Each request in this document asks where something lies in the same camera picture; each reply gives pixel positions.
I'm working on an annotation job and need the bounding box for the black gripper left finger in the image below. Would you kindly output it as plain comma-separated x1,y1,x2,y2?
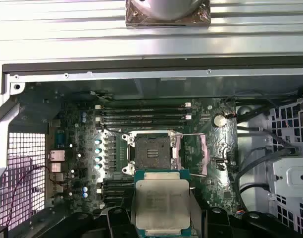
36,207,134,238

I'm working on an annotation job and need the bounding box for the black and grey PC case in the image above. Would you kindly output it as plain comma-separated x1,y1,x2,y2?
0,58,303,238

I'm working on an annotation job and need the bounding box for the blue rear port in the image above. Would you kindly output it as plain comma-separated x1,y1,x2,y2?
55,132,65,147

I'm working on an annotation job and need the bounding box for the black RAM slot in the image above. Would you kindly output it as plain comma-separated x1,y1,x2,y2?
101,120,186,128
97,188,135,198
101,197,134,206
96,100,192,109
101,185,135,191
96,114,193,122
101,108,187,115
101,179,135,186

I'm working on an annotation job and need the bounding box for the grey data cable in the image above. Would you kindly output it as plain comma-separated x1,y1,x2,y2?
237,125,299,155

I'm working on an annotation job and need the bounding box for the silver rear port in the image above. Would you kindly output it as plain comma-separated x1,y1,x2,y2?
52,173,65,185
50,162,64,174
49,149,66,163

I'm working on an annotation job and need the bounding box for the silver-topped CPU chip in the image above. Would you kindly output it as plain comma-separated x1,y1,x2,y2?
131,169,192,238

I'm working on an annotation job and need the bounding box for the metal socket cover frame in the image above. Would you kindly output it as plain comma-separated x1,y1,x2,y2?
171,133,211,177

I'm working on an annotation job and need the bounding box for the CPU socket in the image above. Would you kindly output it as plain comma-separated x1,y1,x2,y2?
121,130,184,175

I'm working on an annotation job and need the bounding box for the black data cable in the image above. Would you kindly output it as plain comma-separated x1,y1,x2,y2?
234,146,300,209

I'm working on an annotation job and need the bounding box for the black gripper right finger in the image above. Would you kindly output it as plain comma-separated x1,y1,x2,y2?
190,192,300,238

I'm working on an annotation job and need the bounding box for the round coin battery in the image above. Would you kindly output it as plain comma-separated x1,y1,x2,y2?
213,114,227,128

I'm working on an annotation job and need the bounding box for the red and black wire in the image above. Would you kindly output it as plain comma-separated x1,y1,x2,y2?
1,165,55,230

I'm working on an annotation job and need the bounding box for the grey metal disk bay cage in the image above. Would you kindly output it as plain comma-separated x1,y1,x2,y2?
265,98,303,238

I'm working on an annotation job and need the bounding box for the green motherboard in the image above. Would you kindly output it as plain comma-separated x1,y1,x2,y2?
46,98,240,216

